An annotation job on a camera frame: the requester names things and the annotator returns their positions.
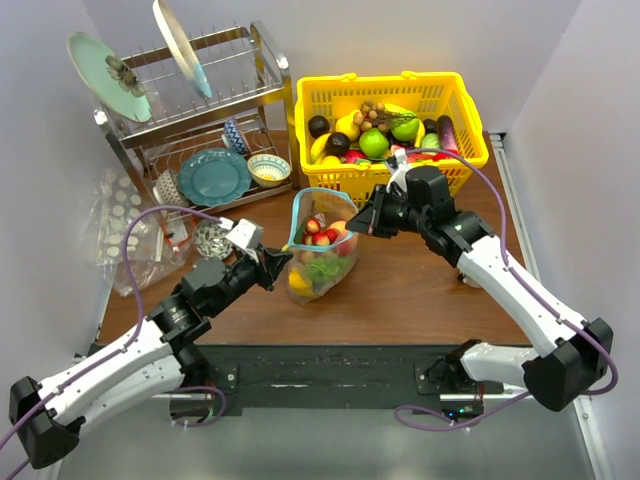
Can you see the green apple toy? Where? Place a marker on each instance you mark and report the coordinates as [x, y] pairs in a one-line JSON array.
[[373, 143], [405, 126]]

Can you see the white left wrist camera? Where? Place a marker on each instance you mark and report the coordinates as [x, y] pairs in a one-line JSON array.
[[244, 234]]

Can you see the yellow bell pepper toy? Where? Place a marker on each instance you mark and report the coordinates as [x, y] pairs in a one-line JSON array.
[[299, 285]]

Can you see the red yellow apple toy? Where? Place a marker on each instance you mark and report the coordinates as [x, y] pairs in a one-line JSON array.
[[340, 233]]

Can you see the green grape bunch toy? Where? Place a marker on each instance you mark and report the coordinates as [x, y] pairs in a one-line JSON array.
[[326, 270]]

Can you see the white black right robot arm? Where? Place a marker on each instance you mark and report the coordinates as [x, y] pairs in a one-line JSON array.
[[569, 356]]

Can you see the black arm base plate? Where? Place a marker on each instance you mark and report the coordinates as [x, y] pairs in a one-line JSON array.
[[326, 376]]

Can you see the mint green flower plate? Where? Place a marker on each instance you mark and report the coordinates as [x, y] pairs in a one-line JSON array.
[[109, 77]]

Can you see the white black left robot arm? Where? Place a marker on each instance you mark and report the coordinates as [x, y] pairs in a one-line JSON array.
[[156, 356]]

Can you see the yellow blue patterned bowl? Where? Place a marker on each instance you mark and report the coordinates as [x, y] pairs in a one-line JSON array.
[[268, 170]]

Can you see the purple eggplant toy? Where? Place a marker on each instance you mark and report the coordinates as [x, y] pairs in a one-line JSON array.
[[446, 133]]

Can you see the red pepper toy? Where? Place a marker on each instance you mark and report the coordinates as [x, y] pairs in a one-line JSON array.
[[447, 154]]

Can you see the beige blue-edged plate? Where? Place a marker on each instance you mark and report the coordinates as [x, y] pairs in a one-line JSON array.
[[181, 49]]

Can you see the yellow pear toy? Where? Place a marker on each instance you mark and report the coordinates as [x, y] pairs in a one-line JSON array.
[[347, 126]]

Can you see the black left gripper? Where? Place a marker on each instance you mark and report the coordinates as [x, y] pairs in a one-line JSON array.
[[265, 273]]

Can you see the cream ceramic mug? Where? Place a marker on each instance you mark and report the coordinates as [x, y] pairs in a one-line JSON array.
[[468, 280]]

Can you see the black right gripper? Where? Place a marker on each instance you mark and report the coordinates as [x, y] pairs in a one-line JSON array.
[[371, 220]]

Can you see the yellow banana toy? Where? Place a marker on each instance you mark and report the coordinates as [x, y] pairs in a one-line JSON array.
[[318, 149]]

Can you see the polka dot plastic bag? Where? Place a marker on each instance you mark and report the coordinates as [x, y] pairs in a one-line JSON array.
[[143, 253]]

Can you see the dark avocado toy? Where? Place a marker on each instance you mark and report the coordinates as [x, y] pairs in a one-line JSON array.
[[318, 125], [337, 144]]

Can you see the clear zip bag blue seal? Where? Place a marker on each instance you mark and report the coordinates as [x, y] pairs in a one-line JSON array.
[[323, 250]]

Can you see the black white floral bowl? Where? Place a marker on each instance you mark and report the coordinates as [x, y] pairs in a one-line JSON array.
[[210, 242]]

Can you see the steel two-tier dish rack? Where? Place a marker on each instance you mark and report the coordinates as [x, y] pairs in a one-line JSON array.
[[251, 83]]

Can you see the teal scalloped plate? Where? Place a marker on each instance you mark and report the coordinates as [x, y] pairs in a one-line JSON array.
[[214, 177]]

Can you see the brown grape bunch toy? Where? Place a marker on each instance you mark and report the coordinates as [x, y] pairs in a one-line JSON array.
[[374, 115]]

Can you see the blue zigzag bowl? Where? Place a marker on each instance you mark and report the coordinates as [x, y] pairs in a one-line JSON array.
[[234, 137]]

